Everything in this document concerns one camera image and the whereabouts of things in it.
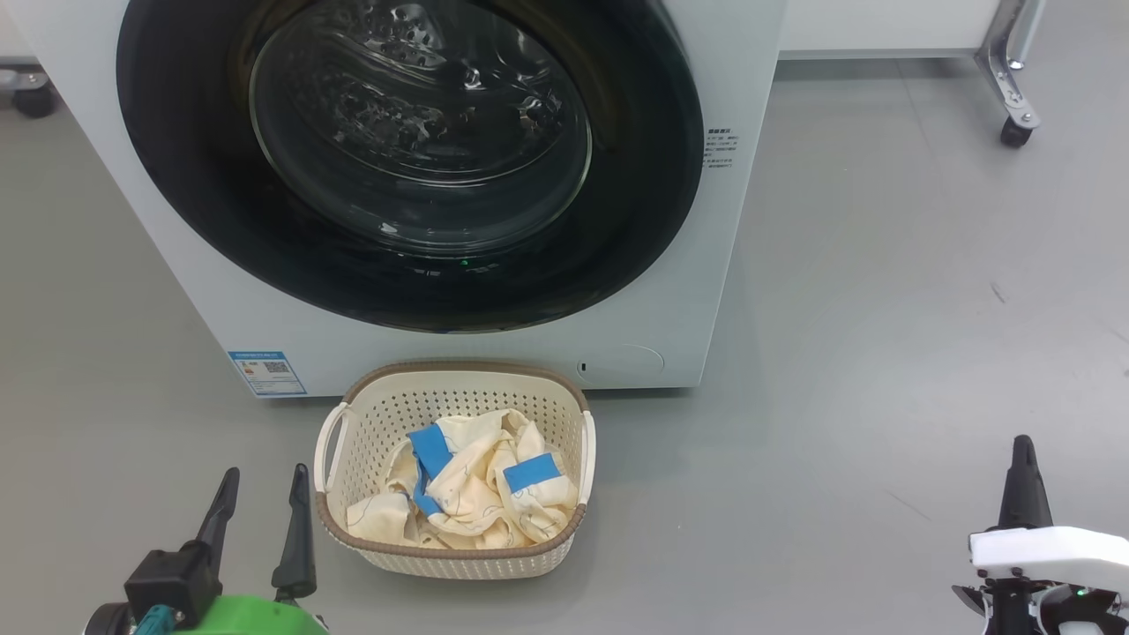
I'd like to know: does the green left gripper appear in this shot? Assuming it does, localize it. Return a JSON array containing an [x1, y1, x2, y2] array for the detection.
[[172, 464, 329, 635]]

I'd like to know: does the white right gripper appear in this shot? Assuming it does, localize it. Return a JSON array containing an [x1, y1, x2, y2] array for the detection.
[[970, 435, 1129, 579]]

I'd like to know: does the cream garment with blue trim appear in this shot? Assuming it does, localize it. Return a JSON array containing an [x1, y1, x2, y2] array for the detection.
[[346, 408, 579, 549]]

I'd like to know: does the black round glass washer door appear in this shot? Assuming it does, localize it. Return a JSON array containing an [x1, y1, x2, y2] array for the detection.
[[116, 0, 705, 334]]

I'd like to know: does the cream perforated laundry basket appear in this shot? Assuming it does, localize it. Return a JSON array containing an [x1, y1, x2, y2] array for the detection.
[[315, 359, 597, 581]]

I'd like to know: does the white front-load washing machine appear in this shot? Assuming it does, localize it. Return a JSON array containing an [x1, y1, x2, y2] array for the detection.
[[9, 0, 789, 400]]

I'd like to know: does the blue energy label sticker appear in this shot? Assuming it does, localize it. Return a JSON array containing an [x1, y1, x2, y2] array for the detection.
[[228, 351, 308, 398]]

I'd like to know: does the white rolling partition panel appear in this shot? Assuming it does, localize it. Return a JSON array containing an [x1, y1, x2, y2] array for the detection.
[[779, 0, 1049, 124]]

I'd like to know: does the teal cable connector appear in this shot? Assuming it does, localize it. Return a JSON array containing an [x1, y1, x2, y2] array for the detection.
[[132, 604, 179, 635]]

